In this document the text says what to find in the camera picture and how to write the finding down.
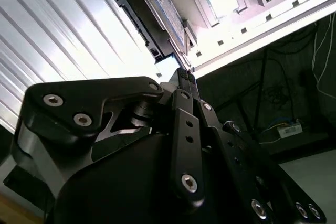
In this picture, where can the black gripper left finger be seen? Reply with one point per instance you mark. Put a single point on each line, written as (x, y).
(78, 98)

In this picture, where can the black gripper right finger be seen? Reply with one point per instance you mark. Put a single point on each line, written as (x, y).
(236, 161)

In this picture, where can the hard disk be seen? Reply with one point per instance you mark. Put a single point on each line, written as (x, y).
(136, 11)

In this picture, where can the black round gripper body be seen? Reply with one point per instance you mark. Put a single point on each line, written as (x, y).
(118, 187)

